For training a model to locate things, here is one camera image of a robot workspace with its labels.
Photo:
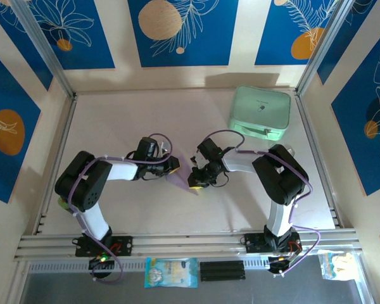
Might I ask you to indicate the black ridged block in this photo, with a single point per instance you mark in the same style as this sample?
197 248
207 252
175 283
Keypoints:
221 271

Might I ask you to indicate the aluminium side rail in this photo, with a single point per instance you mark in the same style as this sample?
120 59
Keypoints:
307 126
63 133

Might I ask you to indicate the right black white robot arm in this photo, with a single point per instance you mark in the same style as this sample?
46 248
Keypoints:
278 177

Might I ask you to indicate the black controller board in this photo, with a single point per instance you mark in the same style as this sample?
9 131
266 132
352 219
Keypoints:
280 266
101 261

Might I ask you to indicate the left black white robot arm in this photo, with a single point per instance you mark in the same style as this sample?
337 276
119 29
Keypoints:
82 187

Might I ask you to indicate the aluminium frame post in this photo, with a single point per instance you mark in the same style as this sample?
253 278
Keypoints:
44 47
323 50

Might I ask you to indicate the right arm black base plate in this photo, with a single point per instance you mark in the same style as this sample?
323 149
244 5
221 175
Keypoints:
255 244

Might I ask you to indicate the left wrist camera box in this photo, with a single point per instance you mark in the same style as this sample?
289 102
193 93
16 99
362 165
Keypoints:
147 147

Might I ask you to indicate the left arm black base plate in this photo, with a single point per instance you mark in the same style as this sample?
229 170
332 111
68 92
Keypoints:
123 245

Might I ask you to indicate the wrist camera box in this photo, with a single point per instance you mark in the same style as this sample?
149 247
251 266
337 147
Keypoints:
209 149
147 147

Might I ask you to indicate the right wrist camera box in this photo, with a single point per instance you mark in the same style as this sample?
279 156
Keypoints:
209 149

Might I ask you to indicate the blue snack packet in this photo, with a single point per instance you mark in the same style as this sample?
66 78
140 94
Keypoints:
171 272

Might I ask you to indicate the long aluminium frame rail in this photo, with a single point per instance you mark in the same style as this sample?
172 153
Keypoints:
183 244

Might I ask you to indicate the green round container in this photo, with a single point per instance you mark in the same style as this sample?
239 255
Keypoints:
62 204

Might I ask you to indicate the mint green zip pouch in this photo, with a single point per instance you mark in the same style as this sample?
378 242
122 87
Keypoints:
259 107

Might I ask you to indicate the blue floral wall panel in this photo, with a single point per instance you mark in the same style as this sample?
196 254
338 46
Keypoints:
361 142
6 88
272 31
9 19
209 47
92 38

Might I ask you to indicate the small clear plastic cup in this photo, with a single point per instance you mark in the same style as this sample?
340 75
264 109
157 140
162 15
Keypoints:
290 149

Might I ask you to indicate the clear bag with yellow contents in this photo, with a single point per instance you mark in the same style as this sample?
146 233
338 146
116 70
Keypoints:
337 266

